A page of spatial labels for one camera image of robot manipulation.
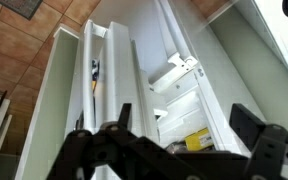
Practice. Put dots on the white refrigerator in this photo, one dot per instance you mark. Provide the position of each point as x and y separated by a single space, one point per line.
160 57

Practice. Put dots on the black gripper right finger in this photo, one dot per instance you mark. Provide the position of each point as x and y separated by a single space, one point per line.
268 144

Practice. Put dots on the patterned green floor rug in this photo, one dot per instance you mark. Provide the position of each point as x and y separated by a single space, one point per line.
25 8

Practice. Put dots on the white stove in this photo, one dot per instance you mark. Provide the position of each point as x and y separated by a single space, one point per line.
275 16

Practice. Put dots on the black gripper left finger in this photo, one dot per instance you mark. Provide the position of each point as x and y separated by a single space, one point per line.
129 157

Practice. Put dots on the yellow box in fridge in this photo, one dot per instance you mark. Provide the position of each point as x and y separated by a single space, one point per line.
199 140

